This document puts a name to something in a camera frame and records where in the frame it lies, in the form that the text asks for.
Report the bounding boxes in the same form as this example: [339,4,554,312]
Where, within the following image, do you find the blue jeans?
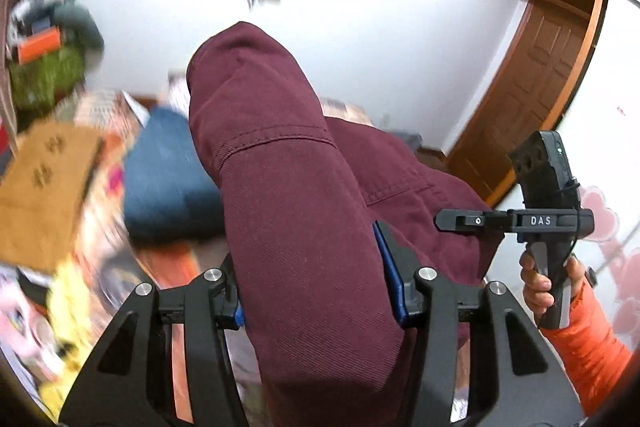
[122,107,226,243]

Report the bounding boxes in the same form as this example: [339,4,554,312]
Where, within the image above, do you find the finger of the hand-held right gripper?
[434,208,511,233]

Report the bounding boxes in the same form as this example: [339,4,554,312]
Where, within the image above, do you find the green cloth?
[10,47,86,112]

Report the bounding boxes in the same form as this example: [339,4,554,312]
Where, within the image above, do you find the person's right forearm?
[540,282,633,415]

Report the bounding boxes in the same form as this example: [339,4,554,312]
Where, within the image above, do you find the wooden door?
[445,0,601,208]

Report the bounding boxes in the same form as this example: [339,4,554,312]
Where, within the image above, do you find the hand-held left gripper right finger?
[372,221,586,427]

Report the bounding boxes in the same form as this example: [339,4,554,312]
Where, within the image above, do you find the brown paw-print mat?
[0,122,103,273]

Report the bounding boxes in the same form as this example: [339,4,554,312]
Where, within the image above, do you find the grey cloth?
[52,4,106,52]

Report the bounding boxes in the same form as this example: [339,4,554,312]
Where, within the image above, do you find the white wardrobe with pink flowers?
[492,0,640,358]

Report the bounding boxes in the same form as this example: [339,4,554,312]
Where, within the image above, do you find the maroon pants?
[186,21,506,427]

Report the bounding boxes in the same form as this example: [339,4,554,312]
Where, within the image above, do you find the orange box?
[17,32,63,62]

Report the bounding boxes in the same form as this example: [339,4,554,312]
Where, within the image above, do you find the person's right hand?
[519,252,596,333]

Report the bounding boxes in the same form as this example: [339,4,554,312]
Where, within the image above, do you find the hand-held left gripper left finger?
[57,254,248,427]

